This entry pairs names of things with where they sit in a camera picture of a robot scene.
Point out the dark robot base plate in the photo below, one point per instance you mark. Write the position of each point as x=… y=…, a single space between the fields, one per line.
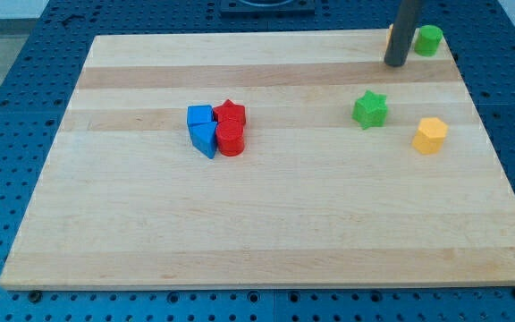
x=266 y=7

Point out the green cylinder block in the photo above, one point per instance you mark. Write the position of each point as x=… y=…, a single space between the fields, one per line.
x=428 y=40

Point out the wooden board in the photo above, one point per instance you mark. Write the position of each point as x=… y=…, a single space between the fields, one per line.
x=124 y=200

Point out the blue triangle block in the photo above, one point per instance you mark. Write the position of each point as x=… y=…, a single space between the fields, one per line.
x=203 y=138

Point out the yellow block behind rod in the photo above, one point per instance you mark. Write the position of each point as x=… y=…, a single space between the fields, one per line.
x=389 y=34

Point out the blue cube block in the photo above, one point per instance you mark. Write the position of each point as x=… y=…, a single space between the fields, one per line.
x=199 y=114

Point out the red cylinder block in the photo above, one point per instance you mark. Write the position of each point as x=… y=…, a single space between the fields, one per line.
x=230 y=138

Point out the red star block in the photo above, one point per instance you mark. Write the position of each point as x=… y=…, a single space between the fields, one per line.
x=229 y=110

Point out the green star block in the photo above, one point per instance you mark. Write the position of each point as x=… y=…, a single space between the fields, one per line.
x=370 y=110

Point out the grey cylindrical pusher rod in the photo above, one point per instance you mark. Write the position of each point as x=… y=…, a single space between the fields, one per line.
x=404 y=28

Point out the yellow hexagon block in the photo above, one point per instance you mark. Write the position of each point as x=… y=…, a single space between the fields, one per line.
x=430 y=135

